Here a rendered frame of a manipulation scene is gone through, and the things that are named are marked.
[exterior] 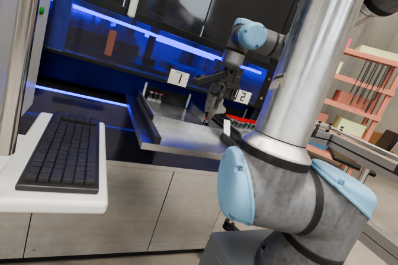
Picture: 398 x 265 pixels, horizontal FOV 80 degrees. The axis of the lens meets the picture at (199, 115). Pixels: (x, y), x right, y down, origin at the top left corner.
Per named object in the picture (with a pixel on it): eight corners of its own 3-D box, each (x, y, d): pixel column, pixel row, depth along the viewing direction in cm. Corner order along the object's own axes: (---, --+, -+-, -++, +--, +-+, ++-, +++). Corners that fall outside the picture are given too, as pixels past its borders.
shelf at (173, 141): (124, 99, 104) (125, 94, 103) (250, 127, 134) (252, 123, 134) (140, 149, 62) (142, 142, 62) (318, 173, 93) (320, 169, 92)
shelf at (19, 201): (9, 114, 75) (10, 105, 74) (103, 129, 87) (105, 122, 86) (-93, 213, 36) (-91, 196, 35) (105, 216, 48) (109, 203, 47)
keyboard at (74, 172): (53, 115, 77) (54, 108, 77) (99, 123, 83) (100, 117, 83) (13, 191, 42) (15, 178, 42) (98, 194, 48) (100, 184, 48)
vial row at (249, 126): (225, 125, 108) (229, 116, 107) (256, 132, 116) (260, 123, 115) (227, 127, 106) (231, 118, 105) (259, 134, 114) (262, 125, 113)
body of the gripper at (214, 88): (235, 102, 87) (247, 70, 84) (215, 96, 83) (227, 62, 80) (225, 96, 93) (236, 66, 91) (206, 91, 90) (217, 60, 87)
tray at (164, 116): (137, 97, 106) (138, 89, 105) (189, 109, 117) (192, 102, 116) (151, 125, 76) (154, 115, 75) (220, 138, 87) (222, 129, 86)
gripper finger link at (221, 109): (223, 124, 88) (231, 100, 86) (209, 121, 85) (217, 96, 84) (219, 122, 90) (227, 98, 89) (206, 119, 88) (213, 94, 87)
